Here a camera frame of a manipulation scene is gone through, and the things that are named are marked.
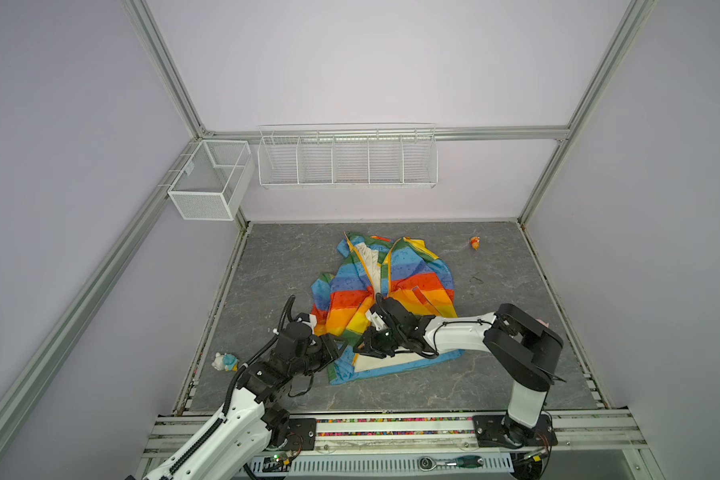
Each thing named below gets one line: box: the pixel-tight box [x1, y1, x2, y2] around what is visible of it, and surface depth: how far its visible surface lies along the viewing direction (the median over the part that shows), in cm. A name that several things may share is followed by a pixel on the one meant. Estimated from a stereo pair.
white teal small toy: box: [211, 352, 239, 372], surface depth 84 cm
